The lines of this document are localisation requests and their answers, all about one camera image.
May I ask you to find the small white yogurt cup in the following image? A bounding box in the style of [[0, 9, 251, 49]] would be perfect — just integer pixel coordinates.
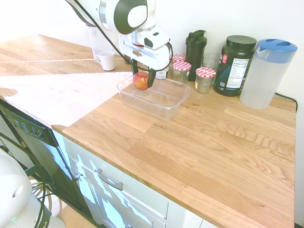
[[155, 69, 170, 80]]

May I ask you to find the black shaker bottle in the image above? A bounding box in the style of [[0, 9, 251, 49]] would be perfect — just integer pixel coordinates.
[[185, 29, 207, 82]]

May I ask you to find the black protein powder tub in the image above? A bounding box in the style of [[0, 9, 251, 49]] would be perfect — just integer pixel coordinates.
[[213, 35, 258, 97]]

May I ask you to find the silver drawer handle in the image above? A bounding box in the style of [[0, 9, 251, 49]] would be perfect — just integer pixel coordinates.
[[94, 168, 124, 191]]

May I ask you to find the red apple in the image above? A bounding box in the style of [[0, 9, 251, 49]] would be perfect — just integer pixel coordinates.
[[132, 71, 151, 92]]

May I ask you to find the white pitcher blue lid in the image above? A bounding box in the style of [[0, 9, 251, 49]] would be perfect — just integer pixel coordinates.
[[239, 38, 298, 110]]

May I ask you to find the dark cable bundle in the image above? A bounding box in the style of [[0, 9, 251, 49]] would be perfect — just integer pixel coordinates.
[[0, 133, 63, 228]]

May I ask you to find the white ceramic mug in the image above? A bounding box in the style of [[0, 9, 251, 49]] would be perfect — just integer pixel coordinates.
[[94, 50, 116, 72]]

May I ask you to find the clear glass tumbler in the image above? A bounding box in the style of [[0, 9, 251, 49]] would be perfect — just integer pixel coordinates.
[[201, 52, 222, 72]]

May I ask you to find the black dishwasher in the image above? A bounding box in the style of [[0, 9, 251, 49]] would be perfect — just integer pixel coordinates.
[[0, 99, 96, 225]]

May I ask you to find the white cabinet door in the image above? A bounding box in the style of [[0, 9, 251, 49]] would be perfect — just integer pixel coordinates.
[[75, 161, 167, 228]]

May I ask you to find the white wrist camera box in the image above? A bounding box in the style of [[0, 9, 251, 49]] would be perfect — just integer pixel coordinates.
[[137, 31, 171, 50]]

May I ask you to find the glass jar checkered lid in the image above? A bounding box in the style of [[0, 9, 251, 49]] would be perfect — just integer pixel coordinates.
[[195, 66, 217, 94], [169, 54, 186, 77], [171, 61, 192, 84]]

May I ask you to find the white cabinet drawer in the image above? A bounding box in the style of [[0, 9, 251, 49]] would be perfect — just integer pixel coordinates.
[[62, 137, 170, 220]]

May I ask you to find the clear plastic container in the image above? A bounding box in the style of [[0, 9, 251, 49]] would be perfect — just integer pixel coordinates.
[[116, 73, 192, 121]]

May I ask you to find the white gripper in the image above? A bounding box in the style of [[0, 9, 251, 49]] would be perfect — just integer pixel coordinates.
[[118, 34, 172, 89]]

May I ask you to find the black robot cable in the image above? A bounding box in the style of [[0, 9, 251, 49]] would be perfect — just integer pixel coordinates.
[[69, 0, 174, 72]]

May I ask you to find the clear plastic pitcher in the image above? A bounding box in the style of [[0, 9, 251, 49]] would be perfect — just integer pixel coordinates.
[[85, 23, 120, 56]]

